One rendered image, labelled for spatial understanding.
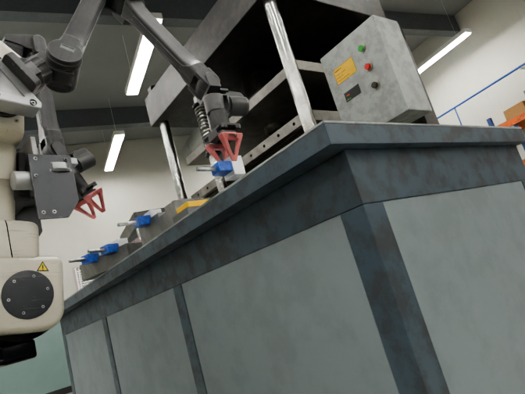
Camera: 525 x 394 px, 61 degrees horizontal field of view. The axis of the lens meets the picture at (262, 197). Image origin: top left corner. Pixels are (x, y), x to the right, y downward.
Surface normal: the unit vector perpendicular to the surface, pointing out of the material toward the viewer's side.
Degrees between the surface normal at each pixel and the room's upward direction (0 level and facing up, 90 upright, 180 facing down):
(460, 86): 90
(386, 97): 90
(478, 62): 90
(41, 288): 90
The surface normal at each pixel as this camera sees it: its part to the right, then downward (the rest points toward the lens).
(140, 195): 0.41, -0.32
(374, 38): -0.78, 0.08
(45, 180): 0.67, -0.34
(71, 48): 0.44, -0.56
